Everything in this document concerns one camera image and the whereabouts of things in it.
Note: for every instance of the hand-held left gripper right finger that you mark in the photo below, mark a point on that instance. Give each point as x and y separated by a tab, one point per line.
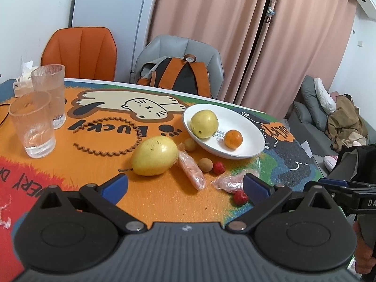
256	188

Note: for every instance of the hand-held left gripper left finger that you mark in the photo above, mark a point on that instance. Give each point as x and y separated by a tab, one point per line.
114	187

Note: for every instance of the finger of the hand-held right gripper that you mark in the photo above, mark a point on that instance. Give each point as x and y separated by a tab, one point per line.
333	182

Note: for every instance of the small red fruit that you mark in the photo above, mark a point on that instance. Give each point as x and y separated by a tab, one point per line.
239	197
218	168

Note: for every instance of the large pomelo segment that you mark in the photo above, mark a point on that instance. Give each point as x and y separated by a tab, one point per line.
229	183

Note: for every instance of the large yellow pear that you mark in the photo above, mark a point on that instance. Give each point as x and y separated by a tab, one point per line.
154	156

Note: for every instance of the white plate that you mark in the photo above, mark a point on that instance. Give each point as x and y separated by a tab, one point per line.
249	135

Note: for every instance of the small pomelo segment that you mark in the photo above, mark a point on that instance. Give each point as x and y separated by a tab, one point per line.
191	170

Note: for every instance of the person's right hand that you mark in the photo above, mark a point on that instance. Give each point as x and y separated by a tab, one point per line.
360	252

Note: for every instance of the pink slipper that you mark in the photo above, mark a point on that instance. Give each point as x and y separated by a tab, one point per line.
330	162

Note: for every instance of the black bag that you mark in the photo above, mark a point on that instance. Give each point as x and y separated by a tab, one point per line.
346	160

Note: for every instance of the mandarin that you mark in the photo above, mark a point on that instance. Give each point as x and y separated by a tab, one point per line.
233	139

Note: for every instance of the grey sofa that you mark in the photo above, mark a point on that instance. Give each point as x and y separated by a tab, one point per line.
311	130

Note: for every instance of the tan longan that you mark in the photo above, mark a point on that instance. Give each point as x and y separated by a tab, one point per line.
204	164
190	145

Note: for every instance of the brown jacket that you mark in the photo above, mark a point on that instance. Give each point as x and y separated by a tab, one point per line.
343	120

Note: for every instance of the cartoon printed table mat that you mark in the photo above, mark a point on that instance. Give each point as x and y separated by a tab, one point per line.
176	202

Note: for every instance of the grey cushion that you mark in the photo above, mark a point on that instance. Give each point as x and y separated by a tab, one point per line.
302	111
308	92

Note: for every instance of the round yellow pear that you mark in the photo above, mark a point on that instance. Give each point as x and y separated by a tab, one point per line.
204	123

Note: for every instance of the short clear ribbed cup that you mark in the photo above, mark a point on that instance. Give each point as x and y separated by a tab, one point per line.
32	129

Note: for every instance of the clear plastic wrap scrap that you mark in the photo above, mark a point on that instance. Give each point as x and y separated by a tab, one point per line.
6	211

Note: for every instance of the tall clear ribbed cup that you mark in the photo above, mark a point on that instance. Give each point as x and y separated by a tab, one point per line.
50	85

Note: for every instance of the orange and grey backpack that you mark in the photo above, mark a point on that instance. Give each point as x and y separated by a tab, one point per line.
176	75

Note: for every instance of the pink curtain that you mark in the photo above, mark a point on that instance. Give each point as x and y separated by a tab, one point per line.
211	20
308	50

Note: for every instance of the tissue pack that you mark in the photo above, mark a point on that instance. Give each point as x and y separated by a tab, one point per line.
22	82

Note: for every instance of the orange chair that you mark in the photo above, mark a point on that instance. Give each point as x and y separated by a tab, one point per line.
79	50

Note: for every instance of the grey chair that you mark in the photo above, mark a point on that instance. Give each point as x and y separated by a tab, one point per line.
176	45

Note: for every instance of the blue hair clip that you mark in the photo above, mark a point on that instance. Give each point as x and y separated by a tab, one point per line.
270	11

